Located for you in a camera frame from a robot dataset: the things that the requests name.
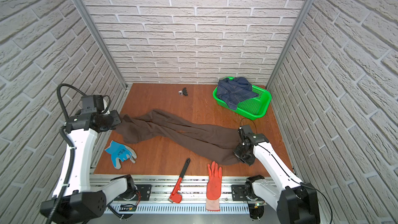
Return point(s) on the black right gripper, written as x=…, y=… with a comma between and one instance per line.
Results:
x=237, y=153

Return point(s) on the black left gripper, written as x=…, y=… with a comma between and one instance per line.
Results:
x=113, y=120

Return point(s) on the brown trousers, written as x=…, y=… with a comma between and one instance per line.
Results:
x=213, y=142

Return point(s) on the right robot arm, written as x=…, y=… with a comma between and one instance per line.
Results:
x=294, y=201

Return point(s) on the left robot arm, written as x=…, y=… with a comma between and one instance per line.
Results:
x=74, y=200

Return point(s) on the blue grey work glove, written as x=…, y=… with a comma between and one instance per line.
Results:
x=120, y=153

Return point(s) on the green plastic basket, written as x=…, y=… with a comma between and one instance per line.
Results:
x=253, y=108

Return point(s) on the red rubber glove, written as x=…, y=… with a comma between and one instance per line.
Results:
x=213, y=190

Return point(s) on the dark blue jeans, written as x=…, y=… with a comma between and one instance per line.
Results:
x=234, y=91

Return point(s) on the red pipe wrench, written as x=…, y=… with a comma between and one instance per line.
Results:
x=175, y=196

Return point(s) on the small black relay component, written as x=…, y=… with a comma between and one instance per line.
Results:
x=183, y=92

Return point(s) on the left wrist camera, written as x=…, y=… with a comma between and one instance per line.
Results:
x=93, y=104

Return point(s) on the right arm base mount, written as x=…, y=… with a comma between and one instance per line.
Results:
x=241, y=192

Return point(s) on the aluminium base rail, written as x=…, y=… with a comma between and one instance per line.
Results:
x=193, y=191

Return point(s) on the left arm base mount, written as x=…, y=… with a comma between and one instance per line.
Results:
x=142, y=191

